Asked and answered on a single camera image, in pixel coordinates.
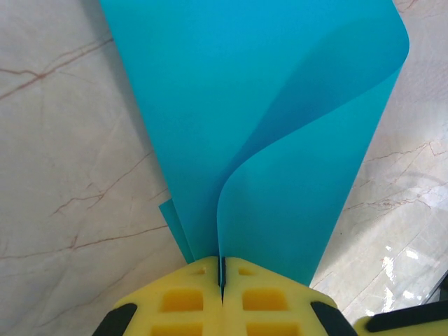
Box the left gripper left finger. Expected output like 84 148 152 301
91 256 225 336

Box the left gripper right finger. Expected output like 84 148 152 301
222 257 358 336

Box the blue square paper sheet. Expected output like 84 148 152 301
99 0 410 293

